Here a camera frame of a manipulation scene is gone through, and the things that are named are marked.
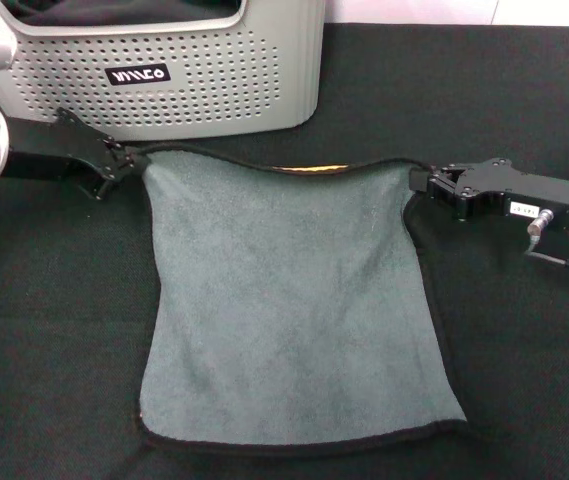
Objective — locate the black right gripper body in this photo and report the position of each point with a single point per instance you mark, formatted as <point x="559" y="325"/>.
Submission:
<point x="514" y="195"/>

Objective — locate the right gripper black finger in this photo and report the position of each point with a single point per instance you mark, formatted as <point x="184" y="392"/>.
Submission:
<point x="421" y="181"/>
<point x="451" y="170"/>

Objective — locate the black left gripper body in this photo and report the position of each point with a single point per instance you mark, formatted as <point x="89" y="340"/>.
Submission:
<point x="64" y="145"/>

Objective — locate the grey yellow towel black edge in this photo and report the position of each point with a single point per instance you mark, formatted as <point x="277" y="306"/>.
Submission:
<point x="289" y="300"/>

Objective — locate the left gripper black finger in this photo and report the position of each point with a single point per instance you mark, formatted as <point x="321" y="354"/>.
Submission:
<point x="124" y="152"/>
<point x="116" y="177"/>

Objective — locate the black tablecloth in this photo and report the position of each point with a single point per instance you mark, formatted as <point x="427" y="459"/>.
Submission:
<point x="64" y="325"/>

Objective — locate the grey perforated storage box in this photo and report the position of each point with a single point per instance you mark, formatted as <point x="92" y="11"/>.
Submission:
<point x="214" y="100"/>

